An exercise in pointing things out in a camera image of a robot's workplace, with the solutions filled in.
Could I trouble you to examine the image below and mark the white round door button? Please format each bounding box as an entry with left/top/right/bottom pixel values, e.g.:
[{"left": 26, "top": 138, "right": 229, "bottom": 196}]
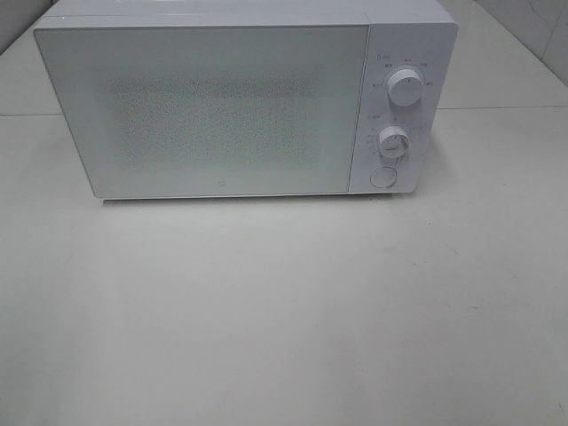
[{"left": 369, "top": 167, "right": 398, "bottom": 189}]

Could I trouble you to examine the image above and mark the white microwave door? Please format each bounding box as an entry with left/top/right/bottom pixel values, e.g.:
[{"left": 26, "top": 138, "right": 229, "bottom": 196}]
[{"left": 35, "top": 26, "right": 367, "bottom": 199}]

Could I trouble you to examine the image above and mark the white microwave knob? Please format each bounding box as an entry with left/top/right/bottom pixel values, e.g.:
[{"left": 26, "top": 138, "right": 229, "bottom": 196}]
[
  {"left": 387, "top": 67, "right": 424, "bottom": 107},
  {"left": 378, "top": 126, "right": 410, "bottom": 159}
]

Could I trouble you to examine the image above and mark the white microwave oven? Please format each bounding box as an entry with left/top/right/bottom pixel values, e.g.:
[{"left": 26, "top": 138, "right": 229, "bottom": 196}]
[{"left": 34, "top": 1, "right": 458, "bottom": 198}]

